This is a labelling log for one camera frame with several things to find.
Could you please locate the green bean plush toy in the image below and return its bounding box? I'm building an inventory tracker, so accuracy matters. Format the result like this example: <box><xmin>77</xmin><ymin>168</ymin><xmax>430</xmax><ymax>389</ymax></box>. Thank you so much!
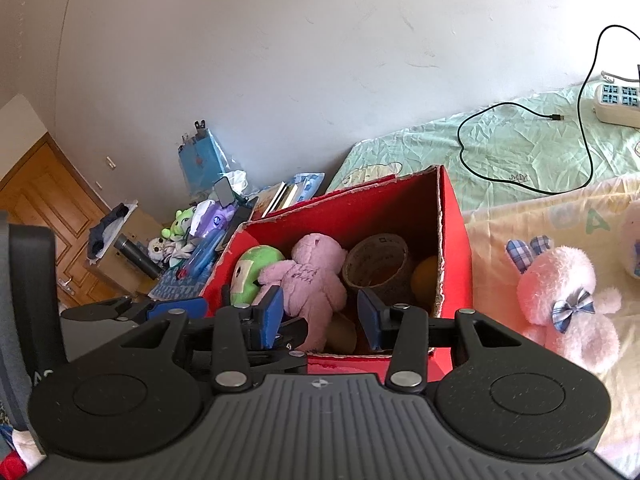
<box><xmin>229</xmin><ymin>245</ymin><xmax>284</xmax><ymax>306</ymax></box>

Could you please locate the white power strip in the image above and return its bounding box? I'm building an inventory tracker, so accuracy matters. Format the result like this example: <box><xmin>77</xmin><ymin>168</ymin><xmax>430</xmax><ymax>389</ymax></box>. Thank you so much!
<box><xmin>593</xmin><ymin>72</ymin><xmax>640</xmax><ymax>129</ymax></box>

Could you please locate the small toy figures pile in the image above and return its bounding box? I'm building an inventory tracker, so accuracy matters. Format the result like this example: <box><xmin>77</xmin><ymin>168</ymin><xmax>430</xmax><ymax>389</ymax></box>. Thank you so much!
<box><xmin>146</xmin><ymin>178</ymin><xmax>257</xmax><ymax>301</ymax></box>

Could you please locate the black usb cable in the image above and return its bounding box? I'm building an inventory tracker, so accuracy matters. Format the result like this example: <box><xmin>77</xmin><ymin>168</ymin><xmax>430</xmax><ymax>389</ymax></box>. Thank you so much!
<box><xmin>455</xmin><ymin>24</ymin><xmax>640</xmax><ymax>196</ymax></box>

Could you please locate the purple teddy bear plush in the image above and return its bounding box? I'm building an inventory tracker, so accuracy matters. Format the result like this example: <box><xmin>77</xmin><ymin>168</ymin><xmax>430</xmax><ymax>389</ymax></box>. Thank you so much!
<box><xmin>253</xmin><ymin>233</ymin><xmax>347</xmax><ymax>352</ymax></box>

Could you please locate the blue plastic bag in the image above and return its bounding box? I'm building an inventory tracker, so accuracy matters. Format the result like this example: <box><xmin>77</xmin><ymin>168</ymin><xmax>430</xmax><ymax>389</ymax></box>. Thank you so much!
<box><xmin>178</xmin><ymin>119</ymin><xmax>248</xmax><ymax>196</ymax></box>

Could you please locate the yellow cartoon blanket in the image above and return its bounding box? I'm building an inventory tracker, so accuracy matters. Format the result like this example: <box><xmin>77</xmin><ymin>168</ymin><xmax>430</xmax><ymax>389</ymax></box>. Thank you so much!
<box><xmin>465</xmin><ymin>174</ymin><xmax>639</xmax><ymax>477</ymax></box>

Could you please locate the stack of books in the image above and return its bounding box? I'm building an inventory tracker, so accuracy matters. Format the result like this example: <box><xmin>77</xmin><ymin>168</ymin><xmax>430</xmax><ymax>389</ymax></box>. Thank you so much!
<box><xmin>250</xmin><ymin>172</ymin><xmax>324</xmax><ymax>221</ymax></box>

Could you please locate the wooden door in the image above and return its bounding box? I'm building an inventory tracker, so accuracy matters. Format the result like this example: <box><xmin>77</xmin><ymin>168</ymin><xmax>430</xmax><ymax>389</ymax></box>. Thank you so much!
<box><xmin>1</xmin><ymin>134</ymin><xmax>122</xmax><ymax>308</ymax></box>

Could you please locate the brown woven basket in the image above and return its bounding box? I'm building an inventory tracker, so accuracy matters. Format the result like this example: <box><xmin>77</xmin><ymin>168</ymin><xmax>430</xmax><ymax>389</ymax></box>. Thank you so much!
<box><xmin>342</xmin><ymin>233</ymin><xmax>414</xmax><ymax>304</ymax></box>

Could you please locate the black thermos bottle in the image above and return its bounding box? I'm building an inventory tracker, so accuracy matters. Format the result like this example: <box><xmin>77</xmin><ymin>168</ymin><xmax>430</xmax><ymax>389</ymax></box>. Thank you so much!
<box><xmin>114</xmin><ymin>234</ymin><xmax>162</xmax><ymax>280</ymax></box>

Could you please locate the red cardboard box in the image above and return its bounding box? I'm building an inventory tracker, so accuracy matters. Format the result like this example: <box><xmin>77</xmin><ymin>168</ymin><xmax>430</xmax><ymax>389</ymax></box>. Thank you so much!
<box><xmin>204</xmin><ymin>166</ymin><xmax>472</xmax><ymax>393</ymax></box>

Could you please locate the green cartoon bed sheet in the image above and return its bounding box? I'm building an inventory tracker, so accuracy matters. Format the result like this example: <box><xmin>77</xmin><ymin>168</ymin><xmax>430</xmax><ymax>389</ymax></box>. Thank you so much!
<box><xmin>329</xmin><ymin>84</ymin><xmax>639</xmax><ymax>211</ymax></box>

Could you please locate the white bunny plush toy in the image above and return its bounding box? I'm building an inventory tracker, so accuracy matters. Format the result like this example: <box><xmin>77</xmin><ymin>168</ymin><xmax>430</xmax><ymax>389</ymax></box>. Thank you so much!
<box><xmin>618</xmin><ymin>200</ymin><xmax>640</xmax><ymax>278</ymax></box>

